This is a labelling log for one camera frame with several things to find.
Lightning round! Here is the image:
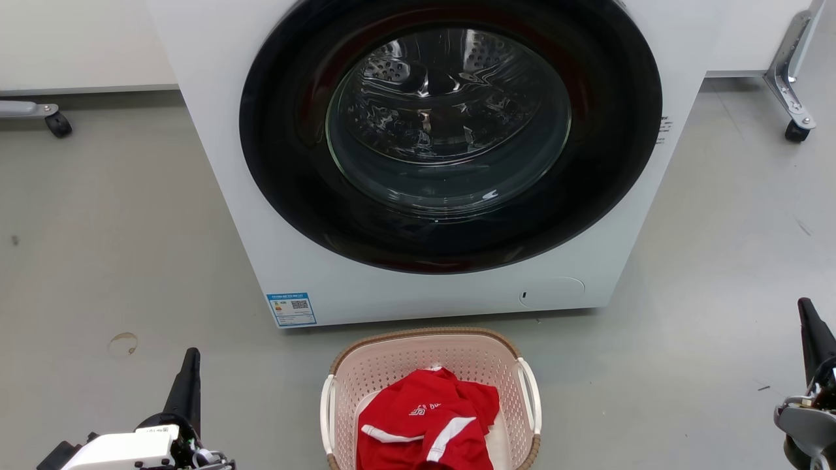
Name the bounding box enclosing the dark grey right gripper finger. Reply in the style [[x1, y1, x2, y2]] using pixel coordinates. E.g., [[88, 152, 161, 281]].
[[797, 298, 836, 386]]

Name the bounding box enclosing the red white sports garment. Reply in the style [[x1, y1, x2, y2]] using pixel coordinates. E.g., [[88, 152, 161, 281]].
[[356, 366, 501, 470]]

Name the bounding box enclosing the grey metal right gripper body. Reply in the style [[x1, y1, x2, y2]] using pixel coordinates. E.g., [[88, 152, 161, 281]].
[[774, 356, 836, 470]]

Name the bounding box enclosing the blue white energy label sticker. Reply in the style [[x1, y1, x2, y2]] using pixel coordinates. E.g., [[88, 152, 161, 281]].
[[266, 292, 318, 328]]

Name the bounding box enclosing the round black washing machine door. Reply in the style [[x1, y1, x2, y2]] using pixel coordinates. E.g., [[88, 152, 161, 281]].
[[239, 0, 663, 275]]

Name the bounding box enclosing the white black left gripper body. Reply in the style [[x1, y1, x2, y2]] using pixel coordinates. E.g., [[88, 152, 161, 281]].
[[61, 413, 236, 470]]

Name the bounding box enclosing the white front-load washing machine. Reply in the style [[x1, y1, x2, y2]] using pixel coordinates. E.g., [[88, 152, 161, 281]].
[[145, 0, 724, 329]]

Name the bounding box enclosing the beige perforated laundry basket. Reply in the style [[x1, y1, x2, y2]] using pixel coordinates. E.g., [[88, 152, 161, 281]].
[[319, 327, 543, 470]]

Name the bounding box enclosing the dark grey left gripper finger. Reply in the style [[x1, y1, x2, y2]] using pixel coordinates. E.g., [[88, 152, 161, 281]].
[[162, 347, 202, 435]]

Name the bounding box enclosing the grey frame leg with caster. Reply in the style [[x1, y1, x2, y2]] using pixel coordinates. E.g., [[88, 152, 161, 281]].
[[764, 0, 826, 144], [0, 100, 73, 139]]

